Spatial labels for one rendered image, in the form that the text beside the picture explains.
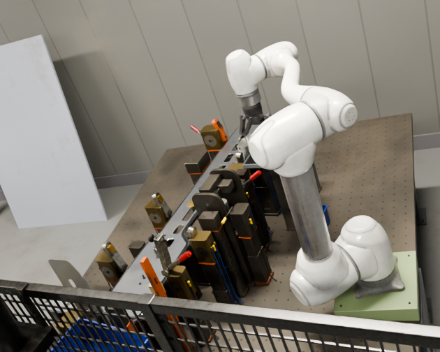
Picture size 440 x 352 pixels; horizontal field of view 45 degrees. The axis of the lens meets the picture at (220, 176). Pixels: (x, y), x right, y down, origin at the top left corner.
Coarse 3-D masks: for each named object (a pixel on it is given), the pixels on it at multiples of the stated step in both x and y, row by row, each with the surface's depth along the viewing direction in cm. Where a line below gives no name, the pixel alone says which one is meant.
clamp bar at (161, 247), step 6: (162, 234) 186; (150, 240) 186; (156, 240) 184; (162, 240) 185; (156, 246) 186; (162, 246) 186; (162, 252) 187; (168, 252) 191; (162, 258) 189; (168, 258) 191; (162, 264) 191; (168, 264) 192; (168, 270) 192
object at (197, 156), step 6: (192, 156) 271; (198, 156) 269; (204, 156) 269; (186, 162) 268; (192, 162) 266; (198, 162) 264; (204, 162) 269; (210, 162) 275; (186, 168) 268; (192, 168) 267; (198, 168) 265; (204, 168) 269; (192, 174) 270; (198, 174) 268; (192, 180) 272
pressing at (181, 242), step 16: (256, 128) 282; (224, 144) 279; (224, 160) 264; (192, 192) 247; (176, 224) 228; (192, 224) 226; (176, 240) 218; (144, 256) 216; (176, 256) 209; (128, 272) 210; (144, 272) 207; (160, 272) 204; (112, 288) 205; (128, 288) 202; (144, 288) 199
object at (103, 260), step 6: (102, 252) 220; (96, 258) 217; (102, 258) 216; (108, 258) 214; (102, 264) 215; (108, 264) 213; (114, 264) 213; (102, 270) 218; (108, 270) 216; (114, 270) 214; (108, 276) 218; (114, 276) 217; (120, 276) 216; (108, 282) 221; (114, 282) 220
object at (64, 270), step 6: (54, 264) 172; (60, 264) 170; (66, 264) 169; (54, 270) 174; (60, 270) 172; (66, 270) 171; (72, 270) 169; (60, 276) 175; (66, 276) 173; (72, 276) 172; (78, 276) 170; (66, 282) 175; (78, 282) 172; (84, 282) 171; (90, 288) 173; (78, 306) 182; (84, 306) 180; (102, 318) 180
